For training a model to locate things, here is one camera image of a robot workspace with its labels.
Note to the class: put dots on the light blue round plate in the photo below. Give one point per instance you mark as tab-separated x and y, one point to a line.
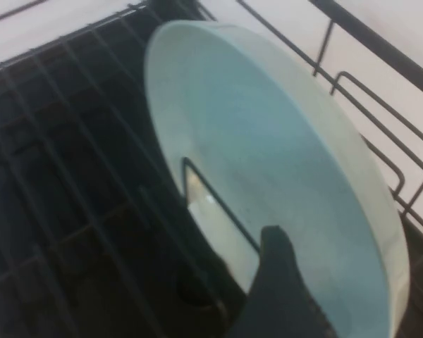
261	134

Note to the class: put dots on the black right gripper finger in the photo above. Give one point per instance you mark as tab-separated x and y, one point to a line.
282	303

